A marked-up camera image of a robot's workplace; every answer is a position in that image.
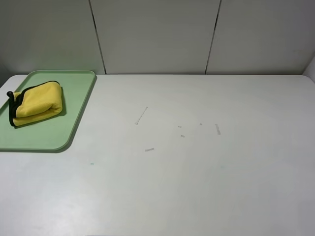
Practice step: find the yellow microfiber towel black trim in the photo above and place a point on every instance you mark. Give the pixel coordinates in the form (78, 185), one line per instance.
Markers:
(35, 103)

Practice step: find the light green plastic tray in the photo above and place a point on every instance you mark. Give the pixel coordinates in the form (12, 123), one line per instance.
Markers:
(52, 134)

